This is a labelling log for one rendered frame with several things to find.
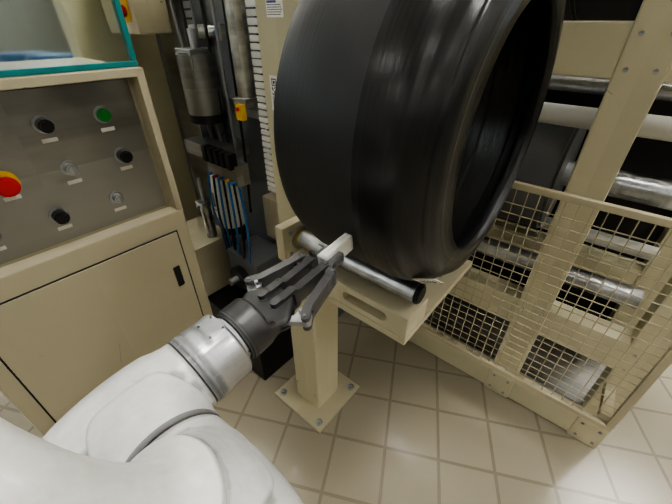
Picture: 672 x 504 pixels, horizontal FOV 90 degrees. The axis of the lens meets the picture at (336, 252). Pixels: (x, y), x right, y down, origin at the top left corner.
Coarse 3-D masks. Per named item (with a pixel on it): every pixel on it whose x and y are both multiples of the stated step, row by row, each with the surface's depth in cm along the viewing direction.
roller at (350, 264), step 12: (300, 240) 84; (312, 240) 82; (348, 264) 76; (360, 264) 74; (360, 276) 75; (372, 276) 72; (384, 276) 71; (384, 288) 72; (396, 288) 69; (408, 288) 68; (420, 288) 67; (408, 300) 69; (420, 300) 69
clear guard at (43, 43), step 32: (0, 0) 61; (32, 0) 64; (64, 0) 67; (96, 0) 71; (0, 32) 62; (32, 32) 65; (64, 32) 69; (96, 32) 73; (128, 32) 76; (0, 64) 64; (32, 64) 67; (64, 64) 70; (96, 64) 74; (128, 64) 78
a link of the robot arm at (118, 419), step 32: (160, 352) 36; (128, 384) 33; (160, 384) 33; (192, 384) 35; (64, 416) 32; (96, 416) 30; (128, 416) 30; (160, 416) 30; (64, 448) 29; (96, 448) 29; (128, 448) 28
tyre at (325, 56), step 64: (320, 0) 45; (384, 0) 39; (448, 0) 36; (512, 0) 39; (320, 64) 44; (384, 64) 39; (448, 64) 37; (512, 64) 75; (320, 128) 46; (384, 128) 40; (448, 128) 40; (512, 128) 81; (320, 192) 52; (384, 192) 44; (448, 192) 46; (384, 256) 53; (448, 256) 58
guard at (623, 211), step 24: (528, 192) 90; (552, 192) 86; (624, 216) 79; (648, 216) 76; (504, 240) 101; (648, 240) 79; (576, 264) 91; (600, 288) 89; (432, 336) 137; (480, 360) 126; (600, 360) 98; (528, 384) 117; (552, 384) 112; (648, 384) 92; (576, 408) 110; (624, 408) 99
